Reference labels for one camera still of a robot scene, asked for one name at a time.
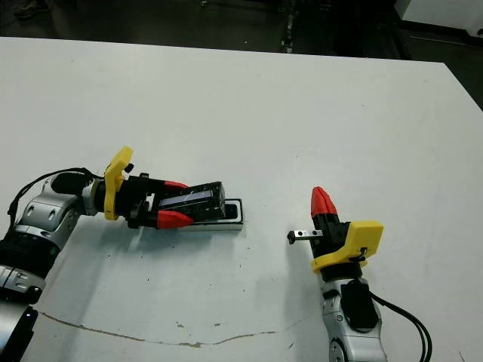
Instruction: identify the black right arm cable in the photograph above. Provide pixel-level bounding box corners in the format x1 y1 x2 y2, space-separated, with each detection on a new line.
371 293 433 362

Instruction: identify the dark shoe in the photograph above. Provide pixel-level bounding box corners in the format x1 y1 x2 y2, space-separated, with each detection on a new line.
14 0 41 18

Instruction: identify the white camera box base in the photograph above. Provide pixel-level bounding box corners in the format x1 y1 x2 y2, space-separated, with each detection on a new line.
165 198 245 232

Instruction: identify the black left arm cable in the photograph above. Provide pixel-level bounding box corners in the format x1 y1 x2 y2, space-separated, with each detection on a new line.
6 166 107 227

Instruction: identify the black camera box lid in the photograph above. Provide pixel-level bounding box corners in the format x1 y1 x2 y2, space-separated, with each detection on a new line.
158 180 228 222

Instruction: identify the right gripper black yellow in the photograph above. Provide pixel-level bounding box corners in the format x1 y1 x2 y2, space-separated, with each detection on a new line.
287 186 384 283

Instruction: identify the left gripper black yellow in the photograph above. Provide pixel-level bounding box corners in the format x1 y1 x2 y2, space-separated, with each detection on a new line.
103 146 195 230

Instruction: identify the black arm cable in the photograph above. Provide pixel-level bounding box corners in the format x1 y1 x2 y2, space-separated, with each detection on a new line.
6 166 107 227
371 293 433 362

